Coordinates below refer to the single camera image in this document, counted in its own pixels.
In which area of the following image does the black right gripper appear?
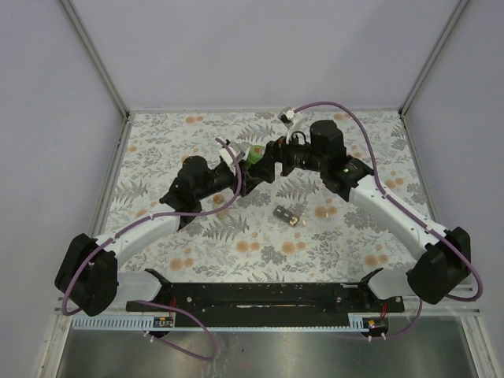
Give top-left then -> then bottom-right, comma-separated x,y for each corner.
248,127 -> 327,184

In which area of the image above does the green bottle cap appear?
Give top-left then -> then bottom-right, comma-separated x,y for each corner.
246,145 -> 265,164

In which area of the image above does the grey weekly pill organizer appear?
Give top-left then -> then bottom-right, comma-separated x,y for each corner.
272,205 -> 306,227

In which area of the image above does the green pill bottle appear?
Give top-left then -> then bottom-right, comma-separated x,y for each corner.
245,157 -> 258,169

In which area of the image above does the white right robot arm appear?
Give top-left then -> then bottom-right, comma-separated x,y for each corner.
249,120 -> 471,312

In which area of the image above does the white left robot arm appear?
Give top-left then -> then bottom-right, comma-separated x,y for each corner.
54,156 -> 262,317

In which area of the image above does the clear pill bottle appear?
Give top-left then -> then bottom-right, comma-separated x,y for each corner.
212,194 -> 226,209

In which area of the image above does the floral table mat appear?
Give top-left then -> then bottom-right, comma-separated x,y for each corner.
105,111 -> 428,282

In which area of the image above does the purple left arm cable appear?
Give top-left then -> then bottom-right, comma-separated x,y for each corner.
61,137 -> 244,361

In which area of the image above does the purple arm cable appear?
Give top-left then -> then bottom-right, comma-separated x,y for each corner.
293,101 -> 485,342
61,137 -> 244,361

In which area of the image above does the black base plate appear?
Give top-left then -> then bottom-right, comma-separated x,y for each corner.
151,283 -> 405,319

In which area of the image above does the left aluminium corner post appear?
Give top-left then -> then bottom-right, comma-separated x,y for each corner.
58,0 -> 131,119

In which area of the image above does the aluminium corner post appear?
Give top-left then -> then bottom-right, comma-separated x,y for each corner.
58,0 -> 131,119
399,0 -> 473,117

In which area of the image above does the white cable duct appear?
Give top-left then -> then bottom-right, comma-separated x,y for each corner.
71,313 -> 369,332

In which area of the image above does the right aluminium corner post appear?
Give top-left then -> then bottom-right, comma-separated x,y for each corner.
399,0 -> 473,117

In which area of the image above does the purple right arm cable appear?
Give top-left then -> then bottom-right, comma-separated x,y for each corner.
293,101 -> 485,342

